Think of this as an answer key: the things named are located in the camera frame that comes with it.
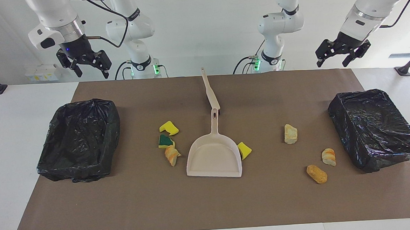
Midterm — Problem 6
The pale bread piece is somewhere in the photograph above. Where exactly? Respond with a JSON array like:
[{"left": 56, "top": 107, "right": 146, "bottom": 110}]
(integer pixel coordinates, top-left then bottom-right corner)
[{"left": 284, "top": 123, "right": 299, "bottom": 145}]

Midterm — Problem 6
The bin with black bag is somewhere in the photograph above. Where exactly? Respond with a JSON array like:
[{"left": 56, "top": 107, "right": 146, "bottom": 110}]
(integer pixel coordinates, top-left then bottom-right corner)
[
  {"left": 33, "top": 97, "right": 123, "bottom": 185},
  {"left": 327, "top": 87, "right": 410, "bottom": 175}
]

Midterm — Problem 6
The green and yellow sponge piece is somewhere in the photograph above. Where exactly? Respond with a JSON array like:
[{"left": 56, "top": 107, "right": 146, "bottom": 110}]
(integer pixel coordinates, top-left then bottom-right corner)
[{"left": 158, "top": 133, "right": 176, "bottom": 149}]

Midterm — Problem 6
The curled orange croissant piece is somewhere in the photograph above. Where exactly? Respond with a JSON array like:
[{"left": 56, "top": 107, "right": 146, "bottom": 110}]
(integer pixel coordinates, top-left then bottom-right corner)
[{"left": 164, "top": 145, "right": 182, "bottom": 167}]

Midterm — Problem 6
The brown table mat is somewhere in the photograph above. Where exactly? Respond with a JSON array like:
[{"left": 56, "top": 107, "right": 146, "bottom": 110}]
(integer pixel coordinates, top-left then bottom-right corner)
[{"left": 5, "top": 65, "right": 410, "bottom": 230}]

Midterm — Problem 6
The black right base cable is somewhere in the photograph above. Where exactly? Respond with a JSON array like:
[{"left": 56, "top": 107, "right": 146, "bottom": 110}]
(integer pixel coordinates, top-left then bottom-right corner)
[{"left": 114, "top": 60, "right": 133, "bottom": 81}]

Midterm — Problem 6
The black left base cable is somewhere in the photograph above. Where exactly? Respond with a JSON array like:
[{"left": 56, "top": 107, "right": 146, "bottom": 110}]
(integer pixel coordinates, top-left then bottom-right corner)
[{"left": 232, "top": 55, "right": 259, "bottom": 74}]

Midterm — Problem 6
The brown bread roll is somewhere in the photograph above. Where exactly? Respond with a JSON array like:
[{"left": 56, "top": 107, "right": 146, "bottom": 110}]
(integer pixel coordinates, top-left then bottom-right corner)
[{"left": 306, "top": 164, "right": 328, "bottom": 185}]

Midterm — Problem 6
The small yellow sponge piece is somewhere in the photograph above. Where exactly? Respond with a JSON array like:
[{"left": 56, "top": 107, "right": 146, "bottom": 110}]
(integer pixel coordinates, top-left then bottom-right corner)
[{"left": 237, "top": 141, "right": 253, "bottom": 161}]

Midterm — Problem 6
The beige plastic dustpan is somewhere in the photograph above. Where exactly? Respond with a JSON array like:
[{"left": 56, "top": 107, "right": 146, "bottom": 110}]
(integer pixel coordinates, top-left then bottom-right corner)
[{"left": 183, "top": 107, "right": 243, "bottom": 180}]

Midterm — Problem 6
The white wall socket box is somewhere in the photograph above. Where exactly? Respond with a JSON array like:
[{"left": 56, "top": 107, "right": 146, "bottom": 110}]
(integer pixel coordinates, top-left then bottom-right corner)
[{"left": 25, "top": 63, "right": 62, "bottom": 83}]

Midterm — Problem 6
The striped croissant piece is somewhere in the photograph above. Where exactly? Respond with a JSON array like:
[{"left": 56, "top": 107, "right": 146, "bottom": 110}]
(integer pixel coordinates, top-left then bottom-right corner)
[{"left": 321, "top": 148, "right": 337, "bottom": 167}]

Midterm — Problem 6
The beige hand brush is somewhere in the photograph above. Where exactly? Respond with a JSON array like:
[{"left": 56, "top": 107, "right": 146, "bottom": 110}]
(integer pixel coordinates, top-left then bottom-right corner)
[{"left": 201, "top": 67, "right": 221, "bottom": 112}]

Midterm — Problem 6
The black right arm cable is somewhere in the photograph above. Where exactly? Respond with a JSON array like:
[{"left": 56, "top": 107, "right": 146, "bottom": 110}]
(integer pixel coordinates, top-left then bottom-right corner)
[{"left": 80, "top": 0, "right": 132, "bottom": 50}]

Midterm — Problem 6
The black base cable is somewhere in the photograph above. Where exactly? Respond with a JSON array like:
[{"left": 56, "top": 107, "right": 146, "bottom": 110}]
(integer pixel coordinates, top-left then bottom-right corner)
[
  {"left": 114, "top": 60, "right": 133, "bottom": 81},
  {"left": 232, "top": 55, "right": 259, "bottom": 74}
]

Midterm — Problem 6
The notched yellow sponge piece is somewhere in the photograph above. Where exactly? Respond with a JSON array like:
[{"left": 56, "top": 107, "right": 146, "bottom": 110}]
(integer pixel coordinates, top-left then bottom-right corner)
[{"left": 159, "top": 120, "right": 179, "bottom": 137}]

